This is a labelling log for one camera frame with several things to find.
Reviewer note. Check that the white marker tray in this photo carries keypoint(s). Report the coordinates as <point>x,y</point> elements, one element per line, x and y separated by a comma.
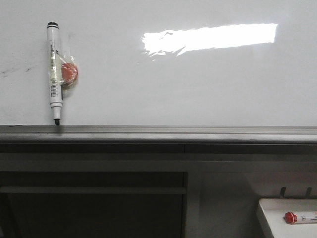
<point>270,214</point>

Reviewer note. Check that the white whiteboard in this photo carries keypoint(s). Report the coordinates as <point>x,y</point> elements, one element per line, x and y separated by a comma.
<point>163,62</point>

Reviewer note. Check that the left metal tray hook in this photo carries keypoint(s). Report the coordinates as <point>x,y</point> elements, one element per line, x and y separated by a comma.
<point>282,192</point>

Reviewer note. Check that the red capped marker pen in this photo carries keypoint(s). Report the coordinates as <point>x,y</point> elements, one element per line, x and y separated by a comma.
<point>294,218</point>

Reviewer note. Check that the metal tray hook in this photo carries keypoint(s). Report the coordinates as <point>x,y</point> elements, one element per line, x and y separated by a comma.
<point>282,192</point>
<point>308,192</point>

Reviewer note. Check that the black whiteboard marker pen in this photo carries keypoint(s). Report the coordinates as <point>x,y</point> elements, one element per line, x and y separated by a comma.
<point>56,97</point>

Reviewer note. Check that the grey aluminium whiteboard ledge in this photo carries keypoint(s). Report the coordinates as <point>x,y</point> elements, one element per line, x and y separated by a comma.
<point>157,134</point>

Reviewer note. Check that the right metal tray hook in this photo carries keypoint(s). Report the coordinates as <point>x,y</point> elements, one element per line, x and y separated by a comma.
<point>308,192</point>

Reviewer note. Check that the red round magnet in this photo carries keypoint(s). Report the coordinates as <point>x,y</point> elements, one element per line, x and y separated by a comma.
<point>69,71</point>

